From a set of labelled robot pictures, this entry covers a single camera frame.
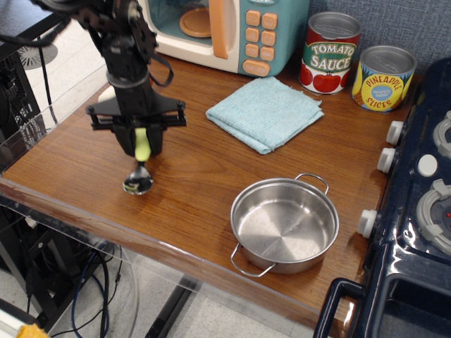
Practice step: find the tomato sauce can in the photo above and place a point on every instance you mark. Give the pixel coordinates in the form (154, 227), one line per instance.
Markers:
(331, 43)

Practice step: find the white stove knob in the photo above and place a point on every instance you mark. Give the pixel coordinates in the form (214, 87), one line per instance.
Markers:
(385, 160)
(366, 223)
(394, 132)

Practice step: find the light blue folded cloth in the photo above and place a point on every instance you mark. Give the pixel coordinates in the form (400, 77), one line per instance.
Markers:
(265, 114)

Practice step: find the white stove knob bottom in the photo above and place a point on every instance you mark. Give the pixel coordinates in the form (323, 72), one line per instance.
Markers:
(366, 223)

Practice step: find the toy mushroom brown cap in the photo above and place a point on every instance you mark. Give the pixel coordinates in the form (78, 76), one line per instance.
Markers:
(108, 96)

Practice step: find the spoon with yellow-green handle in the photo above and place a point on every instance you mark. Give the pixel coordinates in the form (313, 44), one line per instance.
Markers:
(140, 180)

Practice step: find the white stove knob middle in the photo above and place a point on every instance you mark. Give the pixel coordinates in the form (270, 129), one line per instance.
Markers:
(385, 160)

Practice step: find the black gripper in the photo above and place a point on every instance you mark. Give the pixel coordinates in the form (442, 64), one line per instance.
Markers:
(138, 105)

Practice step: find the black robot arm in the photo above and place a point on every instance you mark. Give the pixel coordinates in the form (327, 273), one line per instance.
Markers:
(123, 38)

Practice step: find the clear acrylic barrier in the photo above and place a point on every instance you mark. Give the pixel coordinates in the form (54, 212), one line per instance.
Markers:
(75, 173)

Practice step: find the dark blue toy stove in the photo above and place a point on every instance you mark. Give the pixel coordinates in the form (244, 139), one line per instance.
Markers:
(406, 287)

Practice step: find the teal toy microwave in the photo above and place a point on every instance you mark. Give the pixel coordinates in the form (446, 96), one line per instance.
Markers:
(254, 38)

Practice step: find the black desk at left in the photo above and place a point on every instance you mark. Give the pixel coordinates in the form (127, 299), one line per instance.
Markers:
(24, 23)

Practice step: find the pineapple slices can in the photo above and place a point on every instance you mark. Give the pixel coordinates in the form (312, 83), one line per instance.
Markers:
(383, 77)

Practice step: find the stainless steel pot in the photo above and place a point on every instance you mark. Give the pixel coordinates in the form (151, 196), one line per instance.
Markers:
(282, 226)

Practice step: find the white stove knob top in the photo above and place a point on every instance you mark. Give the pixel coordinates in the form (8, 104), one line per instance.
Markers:
(394, 132)

